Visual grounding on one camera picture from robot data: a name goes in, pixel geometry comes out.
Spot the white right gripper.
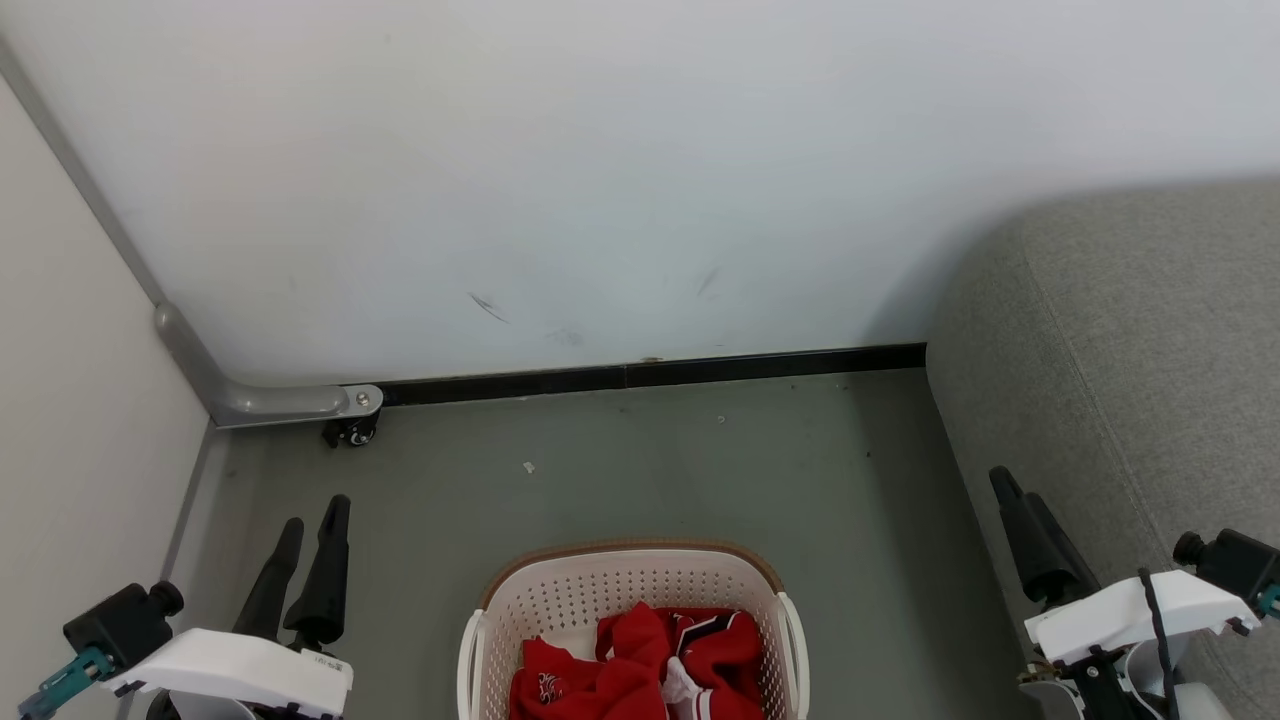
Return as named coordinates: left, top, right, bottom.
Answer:
left=989, top=466, right=1261, bottom=720

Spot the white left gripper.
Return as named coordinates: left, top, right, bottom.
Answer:
left=100, top=494, right=354, bottom=720

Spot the red garment with white print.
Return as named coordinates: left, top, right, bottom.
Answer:
left=508, top=602, right=669, bottom=720

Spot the grey fabric sofa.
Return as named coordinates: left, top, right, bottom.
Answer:
left=925, top=180, right=1280, bottom=720

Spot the black caster wheel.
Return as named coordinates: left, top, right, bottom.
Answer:
left=321, top=414, right=380, bottom=449

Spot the grey metal partition foot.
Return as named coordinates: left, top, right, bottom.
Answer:
left=0, top=38, right=385, bottom=430

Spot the white perforated laundry basket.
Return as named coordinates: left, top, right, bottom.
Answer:
left=457, top=540, right=811, bottom=720

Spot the black baseboard strip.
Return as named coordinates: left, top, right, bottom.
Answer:
left=380, top=343, right=928, bottom=407

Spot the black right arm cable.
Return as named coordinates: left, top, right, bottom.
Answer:
left=1138, top=568, right=1183, bottom=720

